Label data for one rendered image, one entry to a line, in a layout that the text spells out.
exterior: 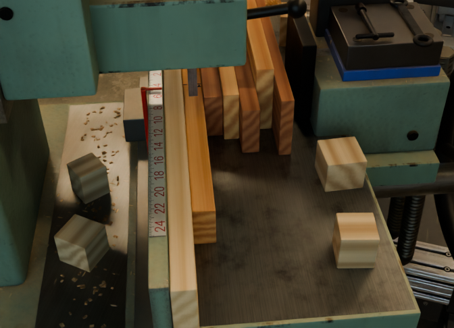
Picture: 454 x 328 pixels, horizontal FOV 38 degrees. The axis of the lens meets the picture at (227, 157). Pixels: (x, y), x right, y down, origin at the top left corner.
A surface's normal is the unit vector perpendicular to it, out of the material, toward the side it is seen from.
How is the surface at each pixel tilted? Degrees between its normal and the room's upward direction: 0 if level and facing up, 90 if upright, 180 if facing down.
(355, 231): 0
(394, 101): 90
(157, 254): 0
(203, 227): 90
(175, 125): 0
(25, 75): 90
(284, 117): 90
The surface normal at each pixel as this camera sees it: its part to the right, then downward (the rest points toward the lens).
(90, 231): -0.01, -0.77
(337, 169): 0.15, 0.63
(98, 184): 0.62, 0.50
